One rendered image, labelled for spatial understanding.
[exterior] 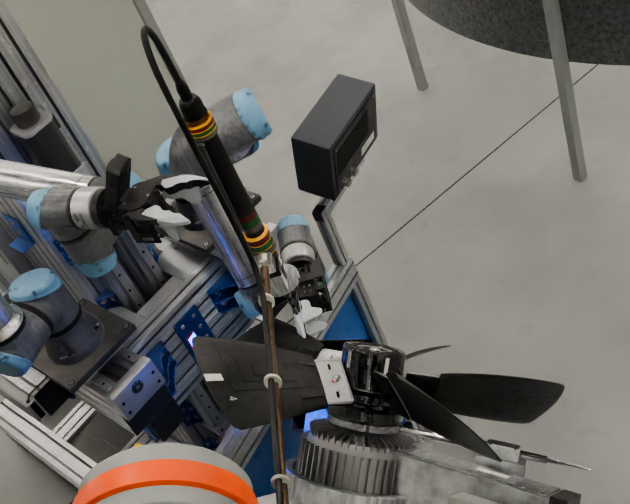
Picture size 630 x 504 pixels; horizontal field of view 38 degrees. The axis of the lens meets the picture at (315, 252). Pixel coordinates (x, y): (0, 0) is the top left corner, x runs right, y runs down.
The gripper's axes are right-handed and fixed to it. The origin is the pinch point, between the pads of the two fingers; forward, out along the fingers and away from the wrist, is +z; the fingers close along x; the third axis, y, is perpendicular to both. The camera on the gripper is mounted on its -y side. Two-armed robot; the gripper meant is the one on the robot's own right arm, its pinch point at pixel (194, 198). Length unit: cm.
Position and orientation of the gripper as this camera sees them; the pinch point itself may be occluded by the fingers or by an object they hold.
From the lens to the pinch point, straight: 151.5
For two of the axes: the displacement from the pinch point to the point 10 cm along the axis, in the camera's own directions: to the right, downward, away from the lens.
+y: 3.1, 6.9, 6.6
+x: -3.1, 7.3, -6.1
